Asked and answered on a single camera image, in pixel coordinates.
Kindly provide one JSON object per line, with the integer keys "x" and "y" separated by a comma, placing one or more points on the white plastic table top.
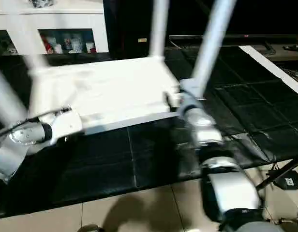
{"x": 105, "y": 92}

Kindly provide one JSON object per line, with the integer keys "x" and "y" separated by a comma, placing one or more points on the white plastic table leg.
{"x": 212, "y": 43}
{"x": 158, "y": 29}
{"x": 7, "y": 96}
{"x": 28, "y": 43}

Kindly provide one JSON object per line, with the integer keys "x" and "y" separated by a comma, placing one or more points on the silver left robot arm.
{"x": 16, "y": 145}

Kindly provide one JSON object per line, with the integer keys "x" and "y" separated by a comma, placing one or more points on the black work mat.
{"x": 139, "y": 164}

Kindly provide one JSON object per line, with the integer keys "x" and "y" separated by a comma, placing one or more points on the small yellow label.
{"x": 142, "y": 40}

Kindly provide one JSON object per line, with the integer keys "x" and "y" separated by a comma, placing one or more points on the black metal bar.
{"x": 241, "y": 37}

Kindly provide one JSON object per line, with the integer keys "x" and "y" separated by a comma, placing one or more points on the dark left robot foot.
{"x": 90, "y": 228}

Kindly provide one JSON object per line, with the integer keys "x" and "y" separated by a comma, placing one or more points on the white glass-door cabinet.
{"x": 57, "y": 21}

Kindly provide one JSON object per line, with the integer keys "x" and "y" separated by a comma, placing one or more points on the crumpled silver object on cabinet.
{"x": 42, "y": 2}

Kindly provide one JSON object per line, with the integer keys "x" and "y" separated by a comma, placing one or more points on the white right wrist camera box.
{"x": 188, "y": 94}

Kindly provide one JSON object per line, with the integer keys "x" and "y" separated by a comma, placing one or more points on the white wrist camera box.
{"x": 64, "y": 125}
{"x": 188, "y": 94}

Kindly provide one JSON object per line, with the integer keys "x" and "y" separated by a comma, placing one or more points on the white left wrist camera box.
{"x": 64, "y": 125}

